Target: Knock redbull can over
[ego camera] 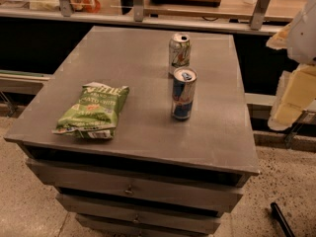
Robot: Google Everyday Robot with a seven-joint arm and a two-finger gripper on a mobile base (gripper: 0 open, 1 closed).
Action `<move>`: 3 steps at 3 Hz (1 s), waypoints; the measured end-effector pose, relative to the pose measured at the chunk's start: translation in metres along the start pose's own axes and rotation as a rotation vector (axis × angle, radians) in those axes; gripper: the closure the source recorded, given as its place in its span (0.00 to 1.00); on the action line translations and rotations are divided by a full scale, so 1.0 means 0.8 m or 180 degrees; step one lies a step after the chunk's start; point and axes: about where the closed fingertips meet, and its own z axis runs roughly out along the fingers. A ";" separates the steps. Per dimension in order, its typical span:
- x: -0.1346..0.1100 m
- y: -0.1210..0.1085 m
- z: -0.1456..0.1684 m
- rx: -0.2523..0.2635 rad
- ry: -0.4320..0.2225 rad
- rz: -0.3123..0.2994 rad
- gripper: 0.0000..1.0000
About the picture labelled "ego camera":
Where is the grey metal bracket left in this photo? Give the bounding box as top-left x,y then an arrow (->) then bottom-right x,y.
59,0 -> 73,17

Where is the green potato chips bag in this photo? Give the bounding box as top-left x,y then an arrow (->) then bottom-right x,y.
53,82 -> 129,139

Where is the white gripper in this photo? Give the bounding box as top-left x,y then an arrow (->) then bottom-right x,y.
266,0 -> 316,131

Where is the red bull can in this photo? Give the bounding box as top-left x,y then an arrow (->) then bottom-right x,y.
172,67 -> 198,120

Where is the grey metal bracket middle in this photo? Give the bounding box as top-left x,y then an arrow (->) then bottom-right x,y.
133,0 -> 144,22

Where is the white green soda can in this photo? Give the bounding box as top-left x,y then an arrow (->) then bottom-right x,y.
169,33 -> 191,75

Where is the black floor object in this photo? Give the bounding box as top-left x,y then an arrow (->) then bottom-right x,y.
271,202 -> 295,237

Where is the grey drawer cabinet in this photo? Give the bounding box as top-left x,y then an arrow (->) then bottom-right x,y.
6,27 -> 260,237

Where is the grey metal bracket right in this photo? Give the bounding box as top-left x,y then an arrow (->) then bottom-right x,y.
250,0 -> 271,31

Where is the grey metal bracket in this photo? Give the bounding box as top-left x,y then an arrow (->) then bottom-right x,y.
59,0 -> 73,17
250,0 -> 271,31
133,0 -> 144,22

